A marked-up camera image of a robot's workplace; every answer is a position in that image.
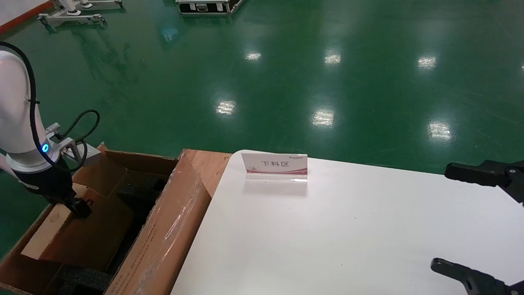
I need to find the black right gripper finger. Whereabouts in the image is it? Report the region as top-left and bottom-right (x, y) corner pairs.
(430, 258), (524, 295)
(445, 160), (524, 204)

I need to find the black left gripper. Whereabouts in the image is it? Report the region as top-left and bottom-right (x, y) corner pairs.
(14, 157), (93, 220)

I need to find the small cardboard box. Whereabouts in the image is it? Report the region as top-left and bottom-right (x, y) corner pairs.
(20, 182), (135, 271)

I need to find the large cardboard box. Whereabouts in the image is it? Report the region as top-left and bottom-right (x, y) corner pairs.
(0, 143), (233, 295)

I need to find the black foam block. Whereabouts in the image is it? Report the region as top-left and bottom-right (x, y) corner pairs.
(57, 263), (116, 295)

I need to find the acrylic sign with red stripe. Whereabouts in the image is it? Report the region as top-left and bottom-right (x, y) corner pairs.
(241, 152), (309, 183)

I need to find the black aluminium flight case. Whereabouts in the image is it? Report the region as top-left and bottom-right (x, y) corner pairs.
(176, 0), (246, 16)

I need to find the silver camera mount bracket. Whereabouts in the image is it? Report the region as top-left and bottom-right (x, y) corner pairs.
(44, 122), (77, 158)

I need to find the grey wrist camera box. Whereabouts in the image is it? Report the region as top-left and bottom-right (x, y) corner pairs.
(65, 141), (101, 164)

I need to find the thin black cable yellow tag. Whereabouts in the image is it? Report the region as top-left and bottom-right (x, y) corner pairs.
(0, 41), (88, 173)

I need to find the thick black braided cable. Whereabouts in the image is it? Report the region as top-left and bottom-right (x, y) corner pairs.
(57, 109), (101, 144)

